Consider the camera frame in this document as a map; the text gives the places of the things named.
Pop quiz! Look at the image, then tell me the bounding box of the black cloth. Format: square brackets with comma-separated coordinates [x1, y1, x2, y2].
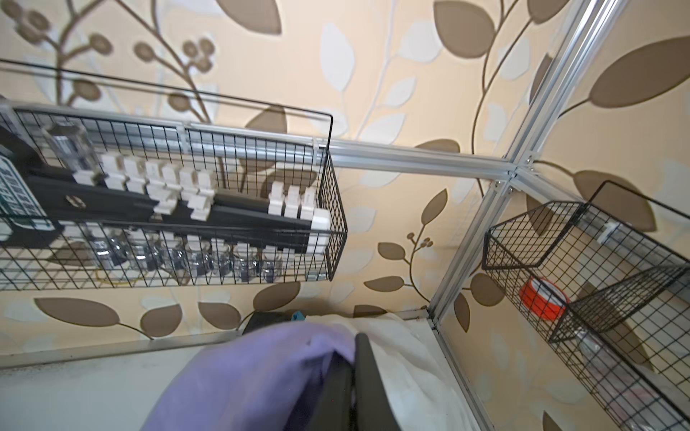
[243, 312, 292, 335]

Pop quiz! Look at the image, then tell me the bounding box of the back black wire basket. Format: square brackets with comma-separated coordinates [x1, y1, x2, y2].
[0, 58, 349, 292]

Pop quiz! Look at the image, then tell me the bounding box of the purple cloth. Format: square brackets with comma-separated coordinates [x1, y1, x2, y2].
[142, 321, 355, 430]

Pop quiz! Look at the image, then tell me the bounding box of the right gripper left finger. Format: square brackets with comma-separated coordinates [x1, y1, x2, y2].
[305, 354, 355, 431]

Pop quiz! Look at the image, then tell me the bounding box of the black wire basket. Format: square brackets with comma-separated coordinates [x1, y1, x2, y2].
[0, 58, 349, 292]
[482, 180, 689, 430]

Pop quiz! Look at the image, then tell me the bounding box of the red-capped clear jar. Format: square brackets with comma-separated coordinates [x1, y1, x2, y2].
[519, 278, 644, 427]

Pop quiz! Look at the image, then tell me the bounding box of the black calculator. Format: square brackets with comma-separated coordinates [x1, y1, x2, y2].
[1, 128, 61, 249]

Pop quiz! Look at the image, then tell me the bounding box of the black rack with white clips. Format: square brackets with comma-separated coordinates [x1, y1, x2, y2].
[21, 157, 342, 253]

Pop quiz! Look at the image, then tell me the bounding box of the white cloth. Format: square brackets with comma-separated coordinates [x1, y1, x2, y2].
[307, 314, 480, 430]

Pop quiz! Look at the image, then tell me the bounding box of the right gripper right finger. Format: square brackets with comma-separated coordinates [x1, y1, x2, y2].
[354, 333, 401, 431]

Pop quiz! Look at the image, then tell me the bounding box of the right black wire basket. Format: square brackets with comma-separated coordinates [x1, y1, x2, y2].
[482, 180, 689, 430]

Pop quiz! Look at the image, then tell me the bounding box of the aluminium frame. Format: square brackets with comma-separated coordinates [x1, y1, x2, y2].
[0, 0, 632, 431]

